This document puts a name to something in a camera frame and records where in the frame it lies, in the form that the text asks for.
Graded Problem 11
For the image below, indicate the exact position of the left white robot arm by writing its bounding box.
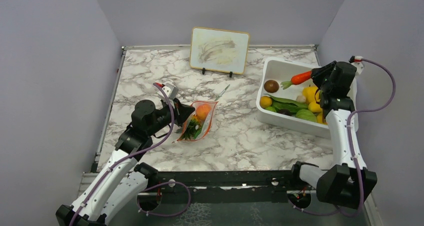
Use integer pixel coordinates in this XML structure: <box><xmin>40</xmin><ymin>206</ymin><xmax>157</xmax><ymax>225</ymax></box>
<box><xmin>55</xmin><ymin>99</ymin><xmax>195</xmax><ymax>226</ymax></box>

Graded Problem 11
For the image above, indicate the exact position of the green leafy vegetable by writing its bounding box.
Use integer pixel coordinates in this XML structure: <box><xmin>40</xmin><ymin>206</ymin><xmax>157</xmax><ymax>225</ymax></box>
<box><xmin>265</xmin><ymin>94</ymin><xmax>308</xmax><ymax>114</ymax></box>

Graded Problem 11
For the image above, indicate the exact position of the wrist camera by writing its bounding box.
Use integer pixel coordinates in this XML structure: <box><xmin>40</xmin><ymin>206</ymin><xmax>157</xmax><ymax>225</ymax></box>
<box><xmin>349</xmin><ymin>56</ymin><xmax>364</xmax><ymax>76</ymax></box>
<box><xmin>161</xmin><ymin>83</ymin><xmax>179</xmax><ymax>101</ymax></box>

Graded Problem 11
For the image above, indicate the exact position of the green chili pepper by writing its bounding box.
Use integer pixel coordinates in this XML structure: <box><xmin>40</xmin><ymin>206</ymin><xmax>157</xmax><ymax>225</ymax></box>
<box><xmin>193</xmin><ymin>126</ymin><xmax>203</xmax><ymax>140</ymax></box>

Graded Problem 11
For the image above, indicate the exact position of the purple cable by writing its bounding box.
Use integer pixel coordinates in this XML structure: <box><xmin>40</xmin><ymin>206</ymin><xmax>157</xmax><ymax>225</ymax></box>
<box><xmin>67</xmin><ymin>82</ymin><xmax>175</xmax><ymax>226</ymax></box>
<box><xmin>334</xmin><ymin>58</ymin><xmax>397</xmax><ymax>218</ymax></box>

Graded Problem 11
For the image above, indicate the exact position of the brown kiwi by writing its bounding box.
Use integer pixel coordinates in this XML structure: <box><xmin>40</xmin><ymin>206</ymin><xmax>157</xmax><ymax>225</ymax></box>
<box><xmin>263</xmin><ymin>79</ymin><xmax>280</xmax><ymax>93</ymax></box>

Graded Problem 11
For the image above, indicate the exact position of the dark purple fruit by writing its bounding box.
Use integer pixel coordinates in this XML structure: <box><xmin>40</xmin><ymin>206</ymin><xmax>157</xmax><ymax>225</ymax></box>
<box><xmin>277</xmin><ymin>109</ymin><xmax>293</xmax><ymax>116</ymax></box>

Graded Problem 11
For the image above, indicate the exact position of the green bumpy lime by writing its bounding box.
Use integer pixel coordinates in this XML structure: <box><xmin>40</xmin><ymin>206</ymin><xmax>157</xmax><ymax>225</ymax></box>
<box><xmin>265</xmin><ymin>106</ymin><xmax>277</xmax><ymax>113</ymax></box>

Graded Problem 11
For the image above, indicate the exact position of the peach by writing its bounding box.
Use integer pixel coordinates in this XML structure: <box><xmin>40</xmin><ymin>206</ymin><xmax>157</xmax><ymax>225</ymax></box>
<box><xmin>195</xmin><ymin>103</ymin><xmax>212</xmax><ymax>121</ymax></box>

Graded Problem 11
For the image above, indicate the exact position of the yellow mango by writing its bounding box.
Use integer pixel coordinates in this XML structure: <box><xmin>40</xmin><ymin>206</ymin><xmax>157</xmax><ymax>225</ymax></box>
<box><xmin>308</xmin><ymin>101</ymin><xmax>323</xmax><ymax>114</ymax></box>

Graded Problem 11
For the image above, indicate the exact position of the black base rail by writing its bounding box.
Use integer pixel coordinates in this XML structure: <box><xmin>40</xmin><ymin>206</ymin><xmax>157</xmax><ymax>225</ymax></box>
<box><xmin>119</xmin><ymin>167</ymin><xmax>316</xmax><ymax>208</ymax></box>

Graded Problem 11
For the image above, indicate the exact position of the grey pen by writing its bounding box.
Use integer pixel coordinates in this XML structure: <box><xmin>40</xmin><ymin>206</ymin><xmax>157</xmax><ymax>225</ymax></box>
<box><xmin>214</xmin><ymin>84</ymin><xmax>230</xmax><ymax>101</ymax></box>

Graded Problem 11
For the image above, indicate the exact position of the small orange fruit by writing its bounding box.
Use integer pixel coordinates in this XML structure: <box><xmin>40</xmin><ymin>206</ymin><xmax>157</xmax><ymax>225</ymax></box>
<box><xmin>259</xmin><ymin>96</ymin><xmax>273</xmax><ymax>109</ymax></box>

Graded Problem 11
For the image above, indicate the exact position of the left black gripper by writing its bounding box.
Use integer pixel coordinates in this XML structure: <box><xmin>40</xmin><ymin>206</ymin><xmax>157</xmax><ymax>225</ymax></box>
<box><xmin>147</xmin><ymin>98</ymin><xmax>196</xmax><ymax>137</ymax></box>

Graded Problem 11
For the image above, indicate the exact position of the toy pineapple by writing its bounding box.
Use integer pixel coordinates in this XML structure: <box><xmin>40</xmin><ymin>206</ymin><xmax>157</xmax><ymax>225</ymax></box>
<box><xmin>180</xmin><ymin>115</ymin><xmax>203</xmax><ymax>141</ymax></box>

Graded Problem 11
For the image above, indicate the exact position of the yellow bell pepper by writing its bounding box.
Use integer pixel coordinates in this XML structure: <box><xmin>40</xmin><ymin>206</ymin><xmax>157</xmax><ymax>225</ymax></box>
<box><xmin>302</xmin><ymin>86</ymin><xmax>320</xmax><ymax>105</ymax></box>

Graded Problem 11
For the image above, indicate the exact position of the red carrot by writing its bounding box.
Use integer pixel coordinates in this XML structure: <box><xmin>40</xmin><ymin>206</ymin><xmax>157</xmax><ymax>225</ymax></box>
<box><xmin>280</xmin><ymin>71</ymin><xmax>312</xmax><ymax>90</ymax></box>

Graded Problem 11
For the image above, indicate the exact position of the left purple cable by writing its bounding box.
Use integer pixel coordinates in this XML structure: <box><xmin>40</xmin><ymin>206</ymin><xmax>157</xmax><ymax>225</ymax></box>
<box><xmin>67</xmin><ymin>82</ymin><xmax>175</xmax><ymax>226</ymax></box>

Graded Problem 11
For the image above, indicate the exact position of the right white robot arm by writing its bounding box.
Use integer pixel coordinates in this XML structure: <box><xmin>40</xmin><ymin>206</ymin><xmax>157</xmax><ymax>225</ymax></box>
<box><xmin>288</xmin><ymin>59</ymin><xmax>378</xmax><ymax>210</ymax></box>

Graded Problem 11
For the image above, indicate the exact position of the white plastic bin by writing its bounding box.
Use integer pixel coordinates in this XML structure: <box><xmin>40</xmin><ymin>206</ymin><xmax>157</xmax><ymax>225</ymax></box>
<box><xmin>255</xmin><ymin>56</ymin><xmax>360</xmax><ymax>140</ymax></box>

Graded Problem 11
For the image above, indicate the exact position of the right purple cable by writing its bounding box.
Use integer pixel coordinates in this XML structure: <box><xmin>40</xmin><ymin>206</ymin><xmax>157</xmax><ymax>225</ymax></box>
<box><xmin>334</xmin><ymin>58</ymin><xmax>397</xmax><ymax>218</ymax></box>

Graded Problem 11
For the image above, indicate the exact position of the clear zip bag orange zipper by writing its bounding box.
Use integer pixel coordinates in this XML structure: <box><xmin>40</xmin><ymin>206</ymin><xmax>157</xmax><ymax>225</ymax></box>
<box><xmin>176</xmin><ymin>100</ymin><xmax>218</xmax><ymax>142</ymax></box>

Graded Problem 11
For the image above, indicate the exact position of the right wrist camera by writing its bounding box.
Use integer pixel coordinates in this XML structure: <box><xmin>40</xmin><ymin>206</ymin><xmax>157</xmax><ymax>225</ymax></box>
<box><xmin>349</xmin><ymin>56</ymin><xmax>364</xmax><ymax>76</ymax></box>

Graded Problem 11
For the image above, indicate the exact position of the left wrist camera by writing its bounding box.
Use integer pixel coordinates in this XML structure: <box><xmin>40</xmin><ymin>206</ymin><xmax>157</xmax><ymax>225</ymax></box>
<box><xmin>161</xmin><ymin>83</ymin><xmax>179</xmax><ymax>101</ymax></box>

